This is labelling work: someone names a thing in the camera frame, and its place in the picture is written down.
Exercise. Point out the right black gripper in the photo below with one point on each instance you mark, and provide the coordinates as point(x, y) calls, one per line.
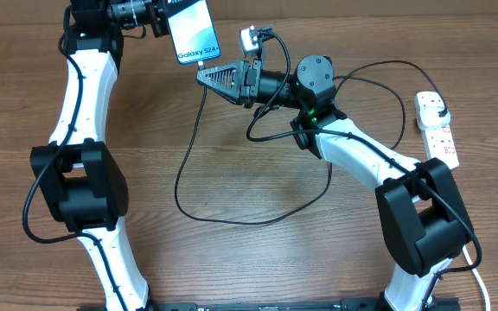
point(250, 73)

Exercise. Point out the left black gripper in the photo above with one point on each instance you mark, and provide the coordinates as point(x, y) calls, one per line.
point(158, 18)

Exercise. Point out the Samsung Galaxy smartphone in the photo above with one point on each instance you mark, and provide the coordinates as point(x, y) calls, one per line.
point(192, 30)

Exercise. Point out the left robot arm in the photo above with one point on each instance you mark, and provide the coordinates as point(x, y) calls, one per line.
point(80, 181)

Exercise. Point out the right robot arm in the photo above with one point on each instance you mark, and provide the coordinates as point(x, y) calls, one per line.
point(424, 221)

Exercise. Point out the white charger plug adapter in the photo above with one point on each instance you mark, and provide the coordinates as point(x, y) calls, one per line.
point(430, 119)

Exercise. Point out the white power strip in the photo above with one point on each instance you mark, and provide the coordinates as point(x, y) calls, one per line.
point(438, 143)

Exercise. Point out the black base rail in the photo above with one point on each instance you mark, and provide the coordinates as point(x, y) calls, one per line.
point(270, 306)

